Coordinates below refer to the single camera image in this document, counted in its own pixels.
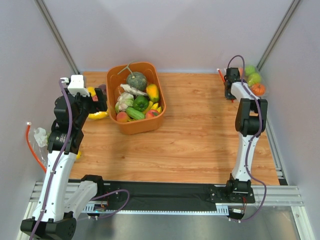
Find clear zip bag orange seal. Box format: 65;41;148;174
216;64;270;104

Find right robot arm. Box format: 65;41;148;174
224;67;268;203

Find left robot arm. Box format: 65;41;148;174
20;88;107;240

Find purple fake fruit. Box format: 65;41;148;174
98;84;107;95

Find zip bag with banana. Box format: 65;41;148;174
84;83;111;121

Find yellow fake lemon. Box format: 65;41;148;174
87;86;96;97

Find fake yellow banana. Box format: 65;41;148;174
88;110;109;120

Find green fake apple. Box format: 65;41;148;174
244;65;261;87

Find white fake cauliflower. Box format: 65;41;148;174
115;92;135;114

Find fake peach left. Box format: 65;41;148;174
116;111;130;123

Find fake peach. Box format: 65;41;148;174
116;111;130;123
145;109;160;119

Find white fake garlic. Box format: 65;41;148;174
120;84;148;96

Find small orange fake pumpkin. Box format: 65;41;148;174
250;83;266;97

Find green fake cucumber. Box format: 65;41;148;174
125;107;145;120

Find green fake bell pepper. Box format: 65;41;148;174
133;95;149;112

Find green fake pumpkin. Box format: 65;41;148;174
126;71;148;91

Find yellow fake fruit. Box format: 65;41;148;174
76;150;82;160

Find yellow orange fake mango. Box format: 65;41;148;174
146;84;160;103

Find fake peach right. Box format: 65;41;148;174
145;109;160;119

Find orange plastic basket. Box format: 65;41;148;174
106;62;166;135

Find small yellow bananas in basket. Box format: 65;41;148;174
142;101;163;115

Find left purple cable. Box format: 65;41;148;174
29;79;74;240

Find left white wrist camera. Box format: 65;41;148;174
60;74;90;97

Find zip bag near left wall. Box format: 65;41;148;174
25;121;50;172

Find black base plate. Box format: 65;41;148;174
93;181;245;213

